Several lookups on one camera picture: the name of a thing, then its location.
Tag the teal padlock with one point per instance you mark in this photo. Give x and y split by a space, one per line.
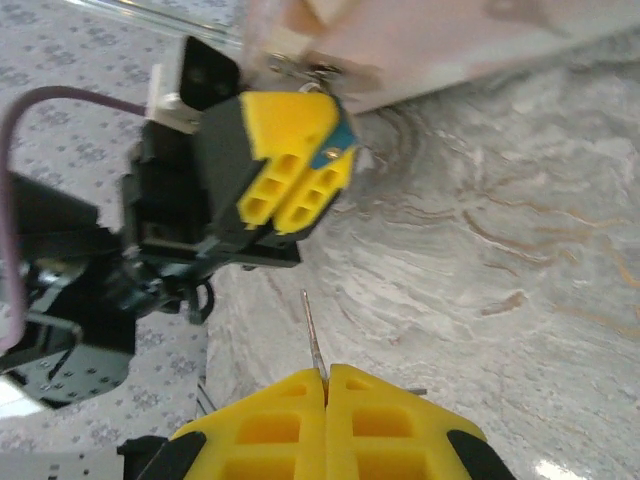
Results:
342 140

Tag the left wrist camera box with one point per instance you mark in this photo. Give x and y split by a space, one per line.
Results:
205 75

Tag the grey marble-pattern mat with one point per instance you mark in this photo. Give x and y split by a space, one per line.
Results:
450 250

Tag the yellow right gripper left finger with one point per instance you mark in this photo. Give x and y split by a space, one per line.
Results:
270 430

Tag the metal hasp latch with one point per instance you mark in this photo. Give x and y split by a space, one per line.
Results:
320 67

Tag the pink box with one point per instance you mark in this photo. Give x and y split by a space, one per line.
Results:
450 35

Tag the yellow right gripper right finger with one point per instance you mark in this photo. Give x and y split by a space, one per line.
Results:
390 425

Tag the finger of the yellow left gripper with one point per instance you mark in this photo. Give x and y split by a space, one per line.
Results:
285 120
312 200

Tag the small metal key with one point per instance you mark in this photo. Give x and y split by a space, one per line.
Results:
312 335

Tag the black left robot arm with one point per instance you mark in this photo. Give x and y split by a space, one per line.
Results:
50 225

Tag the white flower-pattern tablecloth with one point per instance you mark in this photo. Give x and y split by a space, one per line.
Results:
75 50

